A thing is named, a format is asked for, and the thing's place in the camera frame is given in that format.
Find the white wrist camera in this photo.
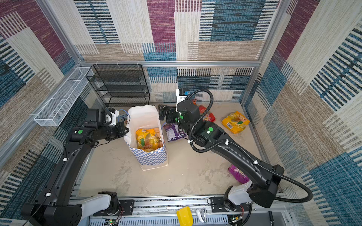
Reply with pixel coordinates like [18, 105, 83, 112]
[175, 88, 190, 112]
[107, 107, 119, 126]

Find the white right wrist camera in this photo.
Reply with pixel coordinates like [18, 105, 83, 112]
[175, 88, 190, 112]

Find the white wire mesh basket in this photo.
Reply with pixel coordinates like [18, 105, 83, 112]
[34, 67, 91, 127]

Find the yellow mango candy bag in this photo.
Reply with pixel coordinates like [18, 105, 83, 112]
[222, 111, 250, 134]
[136, 128, 163, 153]

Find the purple grape candy bag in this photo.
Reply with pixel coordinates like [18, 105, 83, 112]
[228, 164, 250, 184]

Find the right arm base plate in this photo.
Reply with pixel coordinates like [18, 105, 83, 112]
[207, 196, 250, 213]

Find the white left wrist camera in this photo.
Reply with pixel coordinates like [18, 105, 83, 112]
[107, 107, 119, 126]

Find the black wire shelf rack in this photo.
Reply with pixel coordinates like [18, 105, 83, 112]
[86, 64, 150, 106]

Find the blue checkered paper bag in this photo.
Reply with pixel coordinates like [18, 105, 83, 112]
[124, 105, 168, 171]

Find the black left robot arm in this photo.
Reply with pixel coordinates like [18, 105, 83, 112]
[21, 108, 129, 226]

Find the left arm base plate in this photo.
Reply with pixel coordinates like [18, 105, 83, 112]
[93, 199, 135, 217]

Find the red fruit candy bag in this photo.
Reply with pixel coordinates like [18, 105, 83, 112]
[199, 105, 216, 122]

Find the yellow plastic scoop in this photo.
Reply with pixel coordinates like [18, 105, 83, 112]
[176, 207, 194, 226]

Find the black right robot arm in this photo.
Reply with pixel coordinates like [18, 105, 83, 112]
[158, 100, 284, 211]

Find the purple snack packet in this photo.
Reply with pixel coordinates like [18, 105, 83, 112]
[163, 123, 187, 142]

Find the blue magazine booklet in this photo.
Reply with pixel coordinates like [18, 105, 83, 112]
[118, 113, 128, 127]

